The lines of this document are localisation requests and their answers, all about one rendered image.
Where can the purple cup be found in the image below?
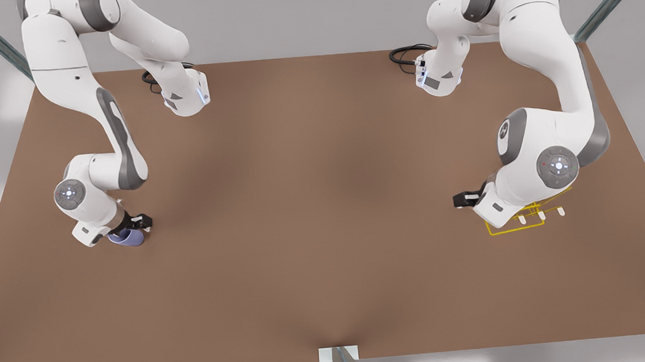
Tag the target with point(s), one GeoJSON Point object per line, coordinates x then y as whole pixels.
{"type": "Point", "coordinates": [128, 238]}

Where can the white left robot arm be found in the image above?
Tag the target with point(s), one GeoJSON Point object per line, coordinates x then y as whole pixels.
{"type": "Point", "coordinates": [536, 54]}

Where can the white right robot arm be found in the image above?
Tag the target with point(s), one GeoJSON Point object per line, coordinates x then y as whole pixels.
{"type": "Point", "coordinates": [68, 73]}

